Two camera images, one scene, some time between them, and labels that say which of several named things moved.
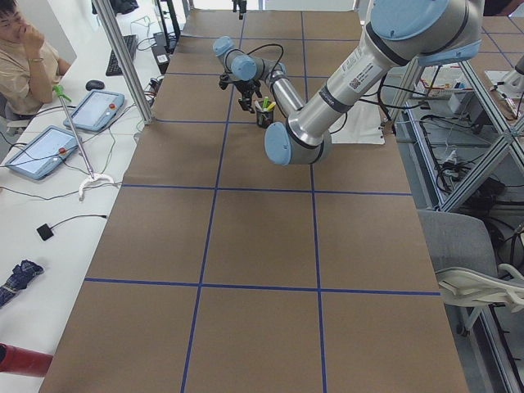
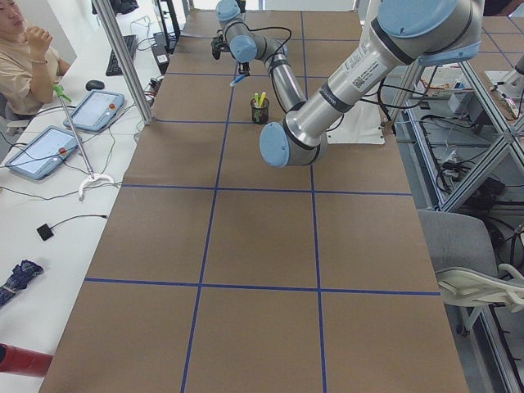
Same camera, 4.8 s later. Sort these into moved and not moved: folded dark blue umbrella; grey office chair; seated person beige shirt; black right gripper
Moved: black right gripper
Not moved: grey office chair; folded dark blue umbrella; seated person beige shirt
